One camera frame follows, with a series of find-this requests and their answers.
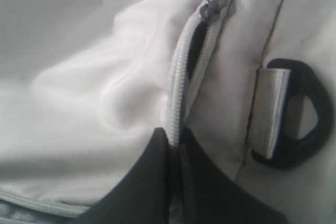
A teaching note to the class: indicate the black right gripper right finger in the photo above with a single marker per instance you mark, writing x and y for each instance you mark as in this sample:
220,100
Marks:
209,196

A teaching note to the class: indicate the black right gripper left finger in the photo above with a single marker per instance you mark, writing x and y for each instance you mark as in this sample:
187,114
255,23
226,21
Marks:
142,196

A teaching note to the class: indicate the cream fabric duffel bag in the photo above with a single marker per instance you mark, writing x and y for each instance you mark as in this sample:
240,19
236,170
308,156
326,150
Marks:
84,83

